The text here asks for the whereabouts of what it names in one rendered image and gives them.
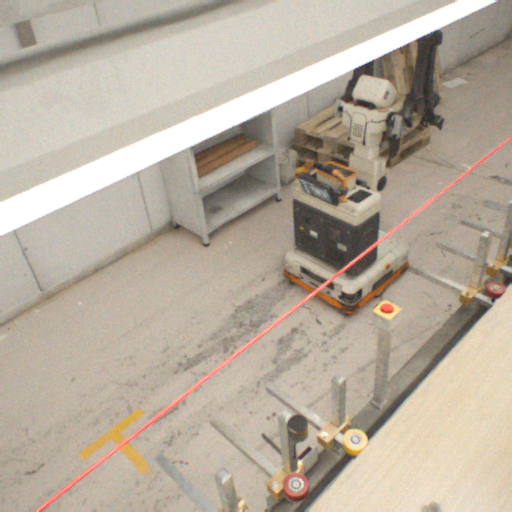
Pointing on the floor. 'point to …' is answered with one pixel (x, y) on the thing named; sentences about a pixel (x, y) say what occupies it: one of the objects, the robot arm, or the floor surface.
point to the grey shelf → (223, 177)
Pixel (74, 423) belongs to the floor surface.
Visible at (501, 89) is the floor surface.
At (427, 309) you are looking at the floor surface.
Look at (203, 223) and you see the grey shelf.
